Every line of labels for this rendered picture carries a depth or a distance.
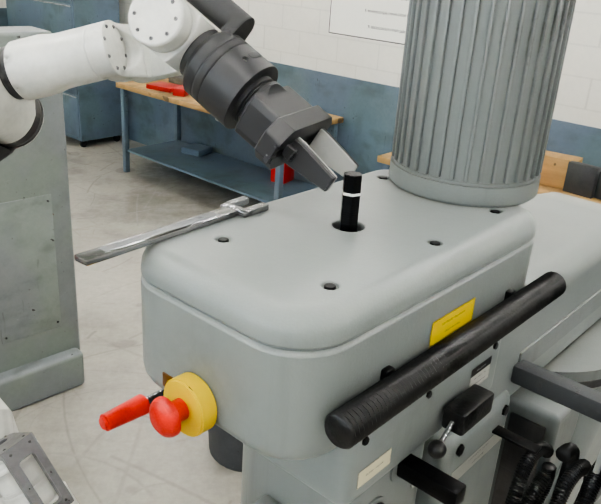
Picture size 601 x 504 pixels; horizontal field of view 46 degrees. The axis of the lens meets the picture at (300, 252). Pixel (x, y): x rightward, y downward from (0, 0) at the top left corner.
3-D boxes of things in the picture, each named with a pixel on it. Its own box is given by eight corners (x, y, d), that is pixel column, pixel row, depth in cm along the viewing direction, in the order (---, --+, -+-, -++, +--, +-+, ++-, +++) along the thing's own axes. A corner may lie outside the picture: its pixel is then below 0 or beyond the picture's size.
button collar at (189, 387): (202, 448, 68) (202, 395, 65) (162, 420, 71) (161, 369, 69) (217, 439, 69) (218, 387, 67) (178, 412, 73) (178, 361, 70)
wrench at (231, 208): (93, 270, 65) (92, 262, 65) (67, 258, 67) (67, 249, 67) (268, 210, 83) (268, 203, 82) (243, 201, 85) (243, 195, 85)
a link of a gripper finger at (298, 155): (325, 194, 77) (283, 157, 78) (340, 173, 75) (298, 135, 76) (318, 198, 76) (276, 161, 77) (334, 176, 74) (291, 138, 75)
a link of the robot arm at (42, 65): (118, 44, 91) (-14, 76, 95) (74, 6, 81) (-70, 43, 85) (124, 122, 89) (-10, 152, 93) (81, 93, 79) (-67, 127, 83)
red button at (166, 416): (170, 449, 66) (169, 413, 64) (143, 429, 68) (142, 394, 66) (197, 433, 68) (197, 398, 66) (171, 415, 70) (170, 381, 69)
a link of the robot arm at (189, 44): (182, 94, 76) (109, 29, 78) (215, 114, 86) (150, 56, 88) (250, 10, 74) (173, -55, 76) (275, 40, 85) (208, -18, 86)
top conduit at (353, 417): (351, 458, 61) (355, 424, 60) (314, 435, 64) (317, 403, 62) (564, 300, 93) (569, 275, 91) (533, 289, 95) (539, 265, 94)
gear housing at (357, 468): (344, 518, 74) (353, 440, 70) (192, 414, 89) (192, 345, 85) (496, 392, 97) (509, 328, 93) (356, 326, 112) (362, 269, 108)
